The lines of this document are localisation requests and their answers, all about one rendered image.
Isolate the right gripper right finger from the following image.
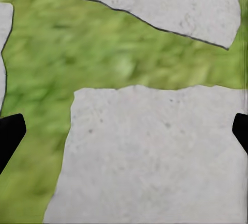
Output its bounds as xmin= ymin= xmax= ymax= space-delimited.
xmin=232 ymin=113 xmax=248 ymax=154

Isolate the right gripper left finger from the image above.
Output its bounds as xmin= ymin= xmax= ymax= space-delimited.
xmin=0 ymin=113 xmax=26 ymax=174

